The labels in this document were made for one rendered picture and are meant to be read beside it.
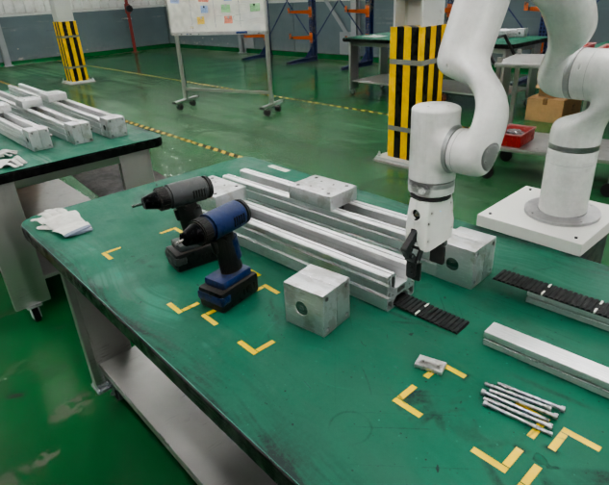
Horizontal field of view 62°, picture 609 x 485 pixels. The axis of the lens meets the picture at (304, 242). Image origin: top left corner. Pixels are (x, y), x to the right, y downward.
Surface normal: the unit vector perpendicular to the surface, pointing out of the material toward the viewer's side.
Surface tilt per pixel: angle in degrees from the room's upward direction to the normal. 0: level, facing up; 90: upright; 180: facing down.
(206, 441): 0
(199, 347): 0
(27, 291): 90
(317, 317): 90
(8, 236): 90
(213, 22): 90
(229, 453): 0
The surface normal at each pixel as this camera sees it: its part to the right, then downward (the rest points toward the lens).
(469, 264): -0.70, 0.35
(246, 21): -0.47, 0.41
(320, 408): -0.05, -0.90
